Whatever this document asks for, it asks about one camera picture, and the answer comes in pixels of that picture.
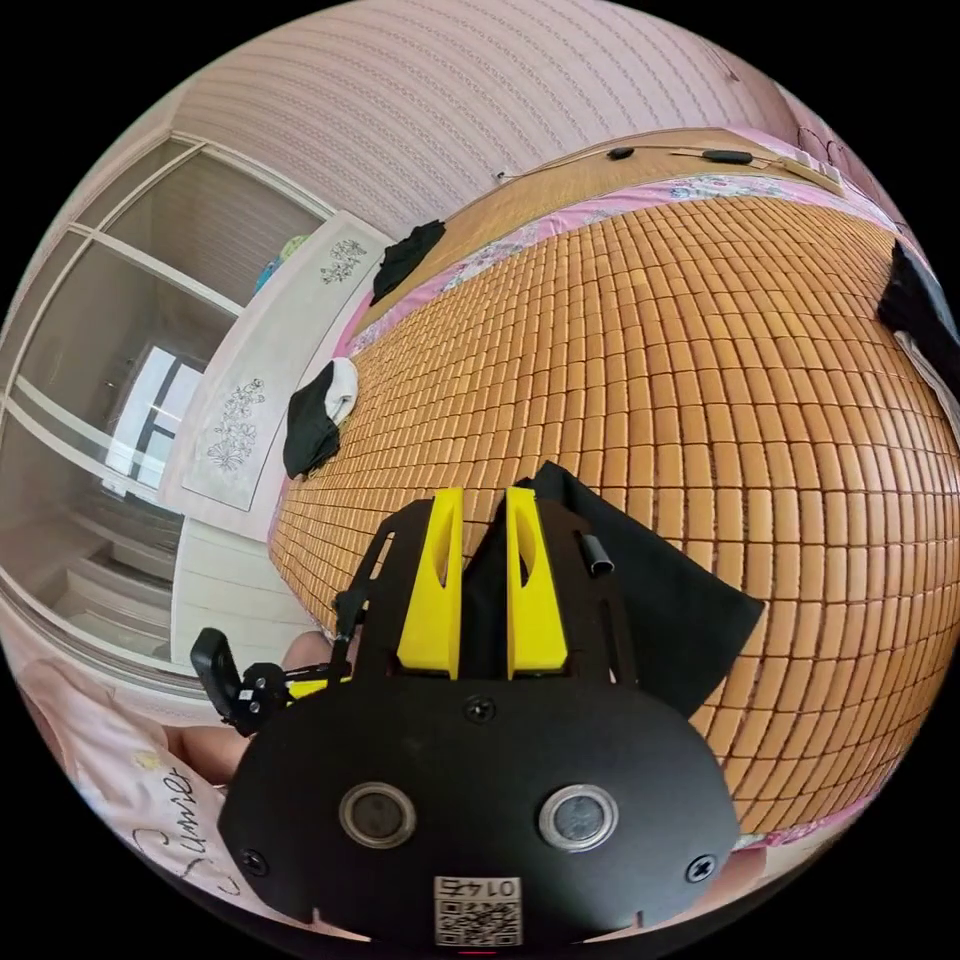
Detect cupboard with glass sliding doors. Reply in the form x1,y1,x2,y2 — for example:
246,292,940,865
0,131,335,680

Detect black short sleeve shirt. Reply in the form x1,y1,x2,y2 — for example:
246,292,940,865
458,460,766,720

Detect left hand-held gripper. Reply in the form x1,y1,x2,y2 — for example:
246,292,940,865
224,590,370,739

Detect bed with woven mat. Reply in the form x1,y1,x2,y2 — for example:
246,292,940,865
158,125,960,853

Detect black and white pile of clothes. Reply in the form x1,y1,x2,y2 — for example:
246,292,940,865
282,356,360,480

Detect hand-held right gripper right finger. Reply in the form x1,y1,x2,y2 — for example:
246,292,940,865
505,486,568,681

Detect person's body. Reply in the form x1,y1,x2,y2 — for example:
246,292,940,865
14,628,354,925

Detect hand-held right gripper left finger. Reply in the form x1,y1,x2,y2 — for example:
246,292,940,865
395,487,465,682

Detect person's left hand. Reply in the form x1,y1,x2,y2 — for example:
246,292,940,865
176,724,253,789

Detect crumpled black garment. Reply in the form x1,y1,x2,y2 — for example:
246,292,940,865
368,219,448,307

